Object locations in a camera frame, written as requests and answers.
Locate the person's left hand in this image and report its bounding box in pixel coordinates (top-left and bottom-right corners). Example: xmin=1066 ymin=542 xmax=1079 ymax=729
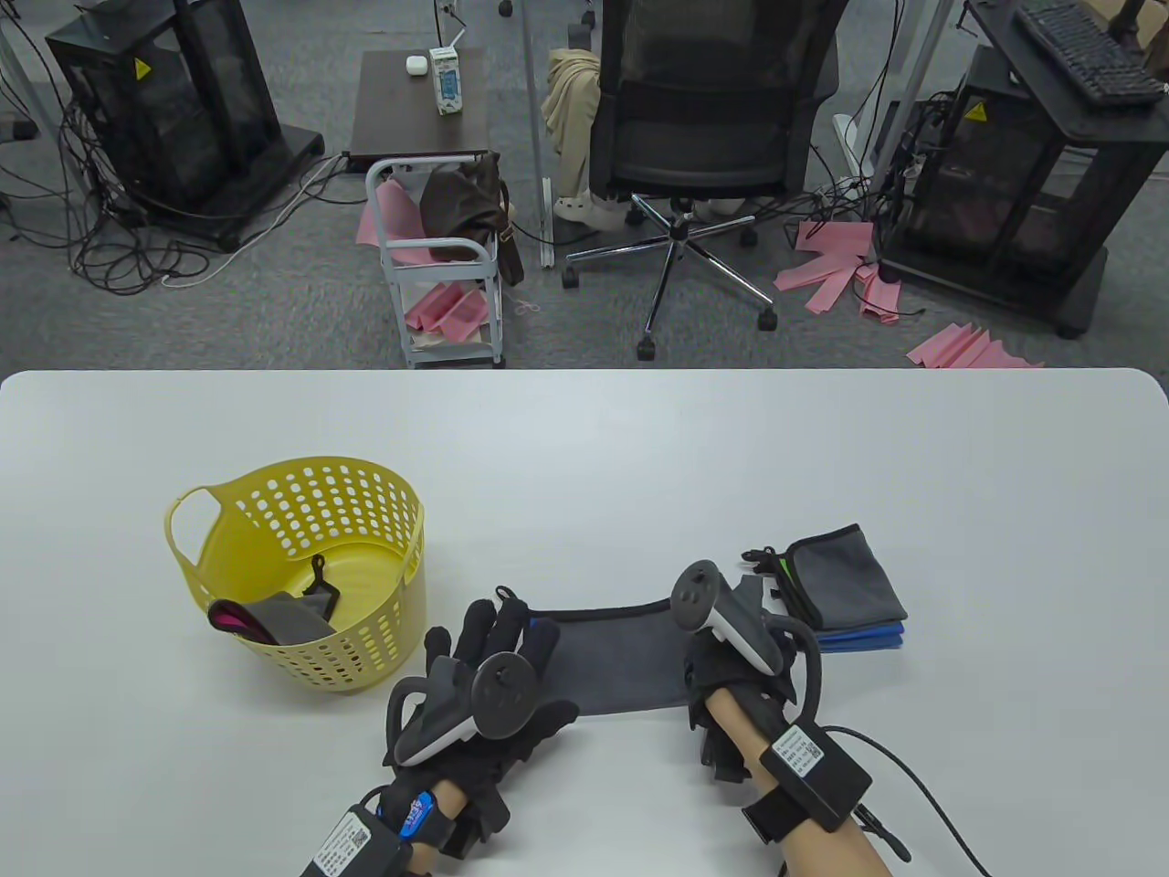
xmin=379 ymin=587 xmax=582 ymax=860

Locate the person's right hand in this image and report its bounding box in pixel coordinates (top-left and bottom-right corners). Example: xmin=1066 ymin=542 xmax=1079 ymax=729
xmin=683 ymin=574 xmax=806 ymax=807

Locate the dark grey cloth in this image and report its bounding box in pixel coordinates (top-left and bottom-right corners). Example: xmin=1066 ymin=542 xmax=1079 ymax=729
xmin=523 ymin=598 xmax=706 ymax=719

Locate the person's left forearm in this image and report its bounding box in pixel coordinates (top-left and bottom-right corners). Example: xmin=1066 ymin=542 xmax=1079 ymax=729
xmin=402 ymin=777 xmax=469 ymax=877

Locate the person's right forearm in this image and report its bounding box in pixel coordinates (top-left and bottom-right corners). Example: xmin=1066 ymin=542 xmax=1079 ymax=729
xmin=708 ymin=685 xmax=894 ymax=877

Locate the black cloth with green edge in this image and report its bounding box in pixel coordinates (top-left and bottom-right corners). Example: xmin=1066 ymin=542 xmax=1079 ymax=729
xmin=741 ymin=545 xmax=806 ymax=624

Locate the white right hand controller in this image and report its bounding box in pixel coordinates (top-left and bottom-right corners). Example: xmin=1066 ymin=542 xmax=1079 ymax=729
xmin=671 ymin=559 xmax=824 ymax=724

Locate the grey left hand controller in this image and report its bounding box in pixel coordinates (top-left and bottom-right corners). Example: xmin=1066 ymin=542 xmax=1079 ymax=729
xmin=384 ymin=651 xmax=541 ymax=767

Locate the yellow perforated plastic basket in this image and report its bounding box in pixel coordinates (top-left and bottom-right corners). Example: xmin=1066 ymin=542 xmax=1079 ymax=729
xmin=164 ymin=457 xmax=428 ymax=694

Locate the grey folded cloth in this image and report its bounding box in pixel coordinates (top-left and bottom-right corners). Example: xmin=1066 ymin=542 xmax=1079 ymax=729
xmin=783 ymin=523 xmax=909 ymax=633

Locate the blue folded cloth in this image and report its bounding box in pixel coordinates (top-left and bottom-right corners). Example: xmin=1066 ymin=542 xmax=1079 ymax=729
xmin=811 ymin=619 xmax=906 ymax=652

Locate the grey cloth with black loop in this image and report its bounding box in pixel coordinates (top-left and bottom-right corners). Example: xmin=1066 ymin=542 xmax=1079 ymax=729
xmin=245 ymin=554 xmax=342 ymax=647

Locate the grey cloth with pink edge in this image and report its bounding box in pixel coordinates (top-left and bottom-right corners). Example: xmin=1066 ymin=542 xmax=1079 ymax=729
xmin=206 ymin=597 xmax=277 ymax=642

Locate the pink folded cloth in cart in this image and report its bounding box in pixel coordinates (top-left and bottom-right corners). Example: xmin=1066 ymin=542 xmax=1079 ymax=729
xmin=404 ymin=280 xmax=490 ymax=335

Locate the pink pleated cloth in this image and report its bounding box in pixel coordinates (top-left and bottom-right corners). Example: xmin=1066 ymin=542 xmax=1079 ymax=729
xmin=905 ymin=323 xmax=1044 ymax=370

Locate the pile of pink cloths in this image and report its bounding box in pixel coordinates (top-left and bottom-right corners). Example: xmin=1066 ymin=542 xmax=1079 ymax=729
xmin=774 ymin=218 xmax=906 ymax=329

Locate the white rolling cart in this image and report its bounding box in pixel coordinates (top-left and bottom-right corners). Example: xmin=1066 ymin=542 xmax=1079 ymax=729
xmin=366 ymin=154 xmax=507 ymax=370

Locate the brown bag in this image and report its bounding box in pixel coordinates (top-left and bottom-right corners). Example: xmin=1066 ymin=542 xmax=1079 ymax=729
xmin=417 ymin=151 xmax=527 ymax=287

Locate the pink cloth draped on cart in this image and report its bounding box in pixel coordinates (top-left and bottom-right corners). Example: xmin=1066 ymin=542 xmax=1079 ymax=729
xmin=355 ymin=177 xmax=487 ymax=269

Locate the black equipment cabinet with keyboard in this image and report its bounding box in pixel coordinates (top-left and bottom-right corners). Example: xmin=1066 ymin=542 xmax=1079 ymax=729
xmin=870 ymin=0 xmax=1169 ymax=340

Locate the black mesh office chair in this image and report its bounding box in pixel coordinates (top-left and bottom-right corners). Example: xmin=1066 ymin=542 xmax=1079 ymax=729
xmin=561 ymin=0 xmax=852 ymax=360

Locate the white metal pole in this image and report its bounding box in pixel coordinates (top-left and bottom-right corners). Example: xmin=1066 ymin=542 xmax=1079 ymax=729
xmin=515 ymin=0 xmax=556 ymax=269

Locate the dark brown low table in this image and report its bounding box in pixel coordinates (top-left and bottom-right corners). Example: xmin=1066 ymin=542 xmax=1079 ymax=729
xmin=345 ymin=49 xmax=492 ymax=172

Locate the beige garment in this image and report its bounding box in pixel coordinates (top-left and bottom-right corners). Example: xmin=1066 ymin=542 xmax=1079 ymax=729
xmin=541 ymin=49 xmax=605 ymax=198

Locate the white drink carton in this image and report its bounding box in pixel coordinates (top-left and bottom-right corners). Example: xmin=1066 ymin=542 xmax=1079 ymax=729
xmin=428 ymin=45 xmax=465 ymax=117

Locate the black keyboard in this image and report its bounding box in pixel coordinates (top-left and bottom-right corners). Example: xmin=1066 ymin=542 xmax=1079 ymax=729
xmin=1014 ymin=0 xmax=1169 ymax=102

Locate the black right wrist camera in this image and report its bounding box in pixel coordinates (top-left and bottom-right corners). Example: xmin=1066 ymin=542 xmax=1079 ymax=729
xmin=742 ymin=720 xmax=874 ymax=842

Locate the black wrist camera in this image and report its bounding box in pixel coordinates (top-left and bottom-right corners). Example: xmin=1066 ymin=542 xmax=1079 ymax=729
xmin=300 ymin=802 xmax=414 ymax=877
xmin=742 ymin=720 xmax=874 ymax=842

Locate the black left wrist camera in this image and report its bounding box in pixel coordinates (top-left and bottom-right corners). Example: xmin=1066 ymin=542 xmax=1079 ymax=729
xmin=300 ymin=802 xmax=414 ymax=877

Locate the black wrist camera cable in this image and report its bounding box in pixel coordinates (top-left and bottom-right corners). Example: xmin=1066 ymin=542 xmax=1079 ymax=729
xmin=822 ymin=724 xmax=994 ymax=877

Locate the bundle of black floor cables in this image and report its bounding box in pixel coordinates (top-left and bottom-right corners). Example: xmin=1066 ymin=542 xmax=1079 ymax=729
xmin=0 ymin=87 xmax=350 ymax=295

